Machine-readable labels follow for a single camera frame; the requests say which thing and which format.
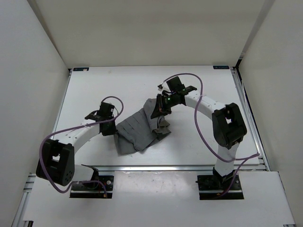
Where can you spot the left blue corner label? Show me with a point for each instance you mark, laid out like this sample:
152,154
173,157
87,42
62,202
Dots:
81,69

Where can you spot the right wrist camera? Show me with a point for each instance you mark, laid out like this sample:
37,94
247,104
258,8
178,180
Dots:
171,85

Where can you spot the grey pleated skirt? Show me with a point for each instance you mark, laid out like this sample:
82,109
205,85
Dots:
138,132

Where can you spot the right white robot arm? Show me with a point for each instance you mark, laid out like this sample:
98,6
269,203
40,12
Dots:
228,124

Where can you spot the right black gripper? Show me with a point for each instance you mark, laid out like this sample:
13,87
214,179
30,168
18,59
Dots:
159,106

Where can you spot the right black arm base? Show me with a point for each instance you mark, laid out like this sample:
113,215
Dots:
210,189

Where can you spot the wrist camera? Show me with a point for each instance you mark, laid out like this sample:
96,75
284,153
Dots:
171,85
106,110

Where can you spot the right blue corner label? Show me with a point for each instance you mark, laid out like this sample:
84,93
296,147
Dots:
221,67

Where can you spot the blue corner label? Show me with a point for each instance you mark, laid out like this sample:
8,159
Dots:
221,67
81,69

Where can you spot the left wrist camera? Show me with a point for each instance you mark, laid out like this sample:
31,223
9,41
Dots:
106,110

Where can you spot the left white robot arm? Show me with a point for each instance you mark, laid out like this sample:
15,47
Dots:
57,152

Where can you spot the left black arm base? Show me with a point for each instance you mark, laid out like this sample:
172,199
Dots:
94,190

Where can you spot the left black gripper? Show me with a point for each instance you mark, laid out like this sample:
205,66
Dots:
111,132

